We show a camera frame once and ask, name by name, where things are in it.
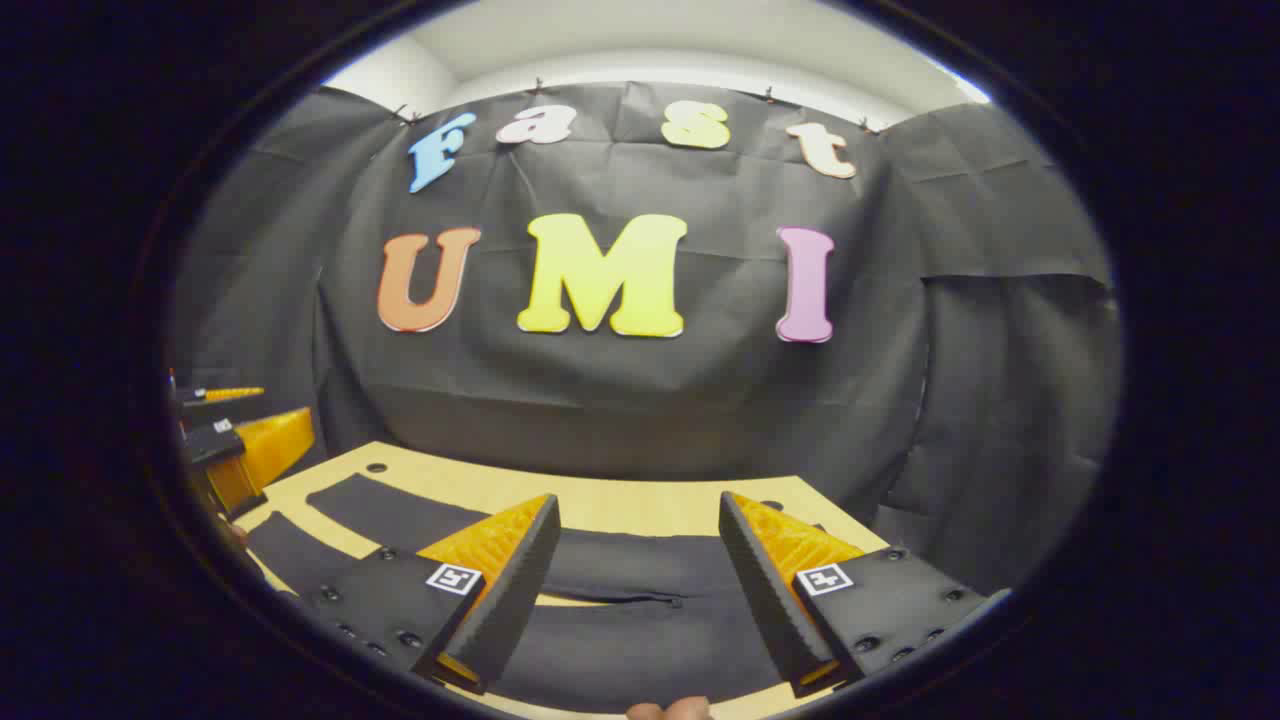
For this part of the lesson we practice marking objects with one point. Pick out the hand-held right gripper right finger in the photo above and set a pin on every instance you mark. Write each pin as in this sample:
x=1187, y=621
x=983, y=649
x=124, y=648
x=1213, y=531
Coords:
x=765, y=590

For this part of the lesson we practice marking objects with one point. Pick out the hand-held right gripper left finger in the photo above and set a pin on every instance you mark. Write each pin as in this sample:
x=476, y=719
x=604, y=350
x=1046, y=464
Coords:
x=515, y=590

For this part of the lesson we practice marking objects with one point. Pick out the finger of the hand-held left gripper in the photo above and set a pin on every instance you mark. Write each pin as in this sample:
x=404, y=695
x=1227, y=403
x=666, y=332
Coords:
x=235, y=408
x=265, y=450

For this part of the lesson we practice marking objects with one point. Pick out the black jeans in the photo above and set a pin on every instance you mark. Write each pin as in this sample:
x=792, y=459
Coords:
x=640, y=640

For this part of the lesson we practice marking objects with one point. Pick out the black backdrop cloth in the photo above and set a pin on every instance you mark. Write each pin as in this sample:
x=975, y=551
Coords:
x=620, y=400

